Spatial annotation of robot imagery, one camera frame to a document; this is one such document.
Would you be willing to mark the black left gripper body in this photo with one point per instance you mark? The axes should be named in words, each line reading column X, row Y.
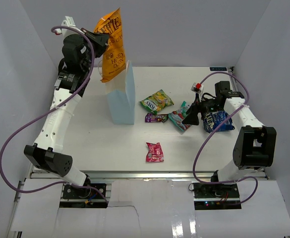
column 87, row 61

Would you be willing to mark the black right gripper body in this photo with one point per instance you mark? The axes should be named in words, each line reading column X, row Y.
column 209, row 106

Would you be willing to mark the teal Fox's candy bag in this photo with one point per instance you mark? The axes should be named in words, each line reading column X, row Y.
column 179, row 115

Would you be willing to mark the orange Kettle chips bag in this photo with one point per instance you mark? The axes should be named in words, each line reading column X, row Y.
column 114, row 59

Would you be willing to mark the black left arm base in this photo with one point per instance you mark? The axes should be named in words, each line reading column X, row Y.
column 72, row 197

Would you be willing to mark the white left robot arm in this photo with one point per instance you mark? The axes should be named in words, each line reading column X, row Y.
column 46, row 152

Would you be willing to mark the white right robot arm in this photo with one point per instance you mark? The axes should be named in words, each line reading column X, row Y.
column 227, row 110

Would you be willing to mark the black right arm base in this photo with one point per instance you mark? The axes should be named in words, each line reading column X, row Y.
column 215, row 196

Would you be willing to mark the blue snack bag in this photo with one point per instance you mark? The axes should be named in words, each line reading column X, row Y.
column 212, row 119

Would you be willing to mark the green yellow Fox's candy bag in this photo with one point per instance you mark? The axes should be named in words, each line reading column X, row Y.
column 156, row 102

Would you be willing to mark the light blue paper bag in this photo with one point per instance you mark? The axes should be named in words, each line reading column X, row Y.
column 120, row 93

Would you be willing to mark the blue label right corner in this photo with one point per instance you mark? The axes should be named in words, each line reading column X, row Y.
column 218, row 68

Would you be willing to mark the purple Skittles packet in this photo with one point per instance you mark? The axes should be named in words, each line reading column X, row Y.
column 151, row 118

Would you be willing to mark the red pink candy packet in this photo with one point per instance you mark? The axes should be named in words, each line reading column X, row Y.
column 155, row 153

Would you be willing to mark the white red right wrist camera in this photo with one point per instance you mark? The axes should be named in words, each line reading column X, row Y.
column 197, row 88

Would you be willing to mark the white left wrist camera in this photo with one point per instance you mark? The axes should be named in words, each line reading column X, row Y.
column 69, row 22

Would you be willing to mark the aluminium front frame rail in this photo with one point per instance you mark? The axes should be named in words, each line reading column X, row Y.
column 40, row 174

